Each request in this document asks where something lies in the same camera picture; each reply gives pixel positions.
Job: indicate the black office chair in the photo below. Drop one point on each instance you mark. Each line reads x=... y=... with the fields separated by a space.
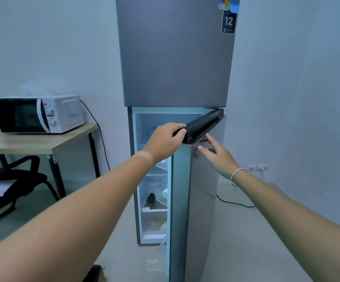
x=17 y=176

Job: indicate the wooden table with black legs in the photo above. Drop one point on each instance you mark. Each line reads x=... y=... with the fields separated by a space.
x=40 y=142

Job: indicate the person's right hand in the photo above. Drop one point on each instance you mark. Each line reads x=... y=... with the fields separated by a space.
x=221 y=161

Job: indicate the grey two-door refrigerator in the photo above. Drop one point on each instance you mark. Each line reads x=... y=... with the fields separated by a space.
x=172 y=55

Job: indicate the white wall socket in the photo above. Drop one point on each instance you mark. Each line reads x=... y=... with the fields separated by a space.
x=256 y=167

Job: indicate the clear crisper drawer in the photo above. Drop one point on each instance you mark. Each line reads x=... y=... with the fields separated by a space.
x=153 y=221

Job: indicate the dark rectangular label sticker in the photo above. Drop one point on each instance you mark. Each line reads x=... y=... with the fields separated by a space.
x=229 y=22

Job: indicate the green and white bottle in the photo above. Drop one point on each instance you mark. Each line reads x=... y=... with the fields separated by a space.
x=165 y=193

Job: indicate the person's left hand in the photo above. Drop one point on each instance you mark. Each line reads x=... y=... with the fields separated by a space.
x=161 y=143

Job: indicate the grey refrigerator door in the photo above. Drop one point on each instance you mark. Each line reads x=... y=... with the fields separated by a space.
x=200 y=217

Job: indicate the person's right forearm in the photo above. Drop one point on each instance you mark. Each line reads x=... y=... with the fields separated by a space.
x=293 y=226

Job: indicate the person's left fingers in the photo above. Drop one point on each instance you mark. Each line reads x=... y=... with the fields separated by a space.
x=179 y=130

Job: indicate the person's right thumb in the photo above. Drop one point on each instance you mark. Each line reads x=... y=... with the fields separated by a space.
x=203 y=150

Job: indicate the black box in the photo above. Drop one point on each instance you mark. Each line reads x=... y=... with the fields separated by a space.
x=95 y=274

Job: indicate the white microwave oven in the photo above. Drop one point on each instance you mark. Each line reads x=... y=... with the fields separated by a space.
x=64 y=114

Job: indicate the colourful sticker cluster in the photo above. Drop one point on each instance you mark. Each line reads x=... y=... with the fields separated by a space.
x=232 y=2

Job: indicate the person's left forearm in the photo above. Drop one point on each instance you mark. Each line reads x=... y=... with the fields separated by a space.
x=70 y=220

